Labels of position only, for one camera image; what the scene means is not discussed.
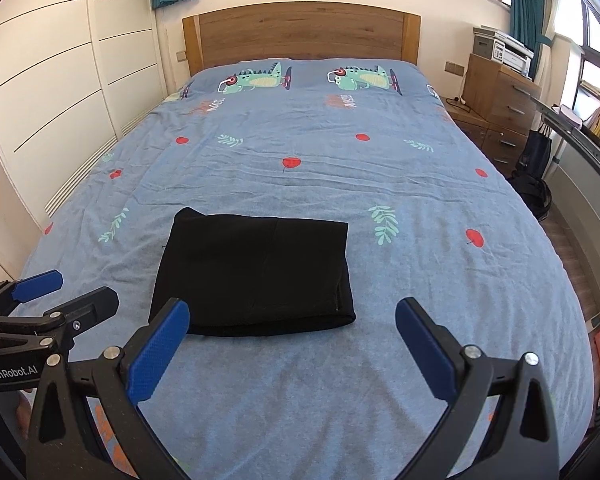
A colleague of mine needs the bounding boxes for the black backpack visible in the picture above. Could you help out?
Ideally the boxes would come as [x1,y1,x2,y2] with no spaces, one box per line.
[507,172,552,221]

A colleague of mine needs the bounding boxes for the wooden nightstand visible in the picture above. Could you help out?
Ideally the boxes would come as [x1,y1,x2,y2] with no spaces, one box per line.
[442,95,491,136]

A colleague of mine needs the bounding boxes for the person's left hand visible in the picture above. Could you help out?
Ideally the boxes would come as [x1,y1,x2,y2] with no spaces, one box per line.
[0,387,33,436]

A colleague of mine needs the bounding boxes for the wooden dresser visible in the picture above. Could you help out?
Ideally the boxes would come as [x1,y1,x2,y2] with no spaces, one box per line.
[462,53,543,178]

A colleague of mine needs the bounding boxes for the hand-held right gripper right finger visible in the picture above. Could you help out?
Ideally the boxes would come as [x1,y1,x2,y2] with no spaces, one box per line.
[396,297,563,480]

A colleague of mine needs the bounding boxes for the grey window ledge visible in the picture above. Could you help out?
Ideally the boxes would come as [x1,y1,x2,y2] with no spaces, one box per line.
[530,95,600,186]

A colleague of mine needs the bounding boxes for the white printer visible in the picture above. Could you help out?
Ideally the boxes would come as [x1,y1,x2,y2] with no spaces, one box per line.
[472,26,535,78]

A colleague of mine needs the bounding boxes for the white wardrobe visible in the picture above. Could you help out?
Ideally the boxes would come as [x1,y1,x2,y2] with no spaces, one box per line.
[0,0,168,281]

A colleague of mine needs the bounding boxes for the wooden headboard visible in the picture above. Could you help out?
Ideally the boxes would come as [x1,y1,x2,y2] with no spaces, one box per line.
[182,1,422,77]

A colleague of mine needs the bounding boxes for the black pants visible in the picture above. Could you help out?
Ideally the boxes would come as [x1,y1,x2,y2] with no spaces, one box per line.
[149,206,357,338]

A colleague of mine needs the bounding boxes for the pale flat book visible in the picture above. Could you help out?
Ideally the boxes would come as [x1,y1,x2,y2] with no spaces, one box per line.
[552,105,583,128]

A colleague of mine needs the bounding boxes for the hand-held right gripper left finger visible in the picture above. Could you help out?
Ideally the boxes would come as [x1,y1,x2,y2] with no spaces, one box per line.
[25,298,191,480]

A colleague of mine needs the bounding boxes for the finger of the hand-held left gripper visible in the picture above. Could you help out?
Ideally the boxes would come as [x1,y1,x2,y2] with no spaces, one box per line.
[40,286,120,362]
[0,269,64,319]

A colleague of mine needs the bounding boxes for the blue printed bedsheet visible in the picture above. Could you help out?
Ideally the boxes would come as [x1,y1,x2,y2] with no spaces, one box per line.
[20,57,596,480]

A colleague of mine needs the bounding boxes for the black bag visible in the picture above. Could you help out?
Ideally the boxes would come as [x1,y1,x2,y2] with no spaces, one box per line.
[517,122,553,176]

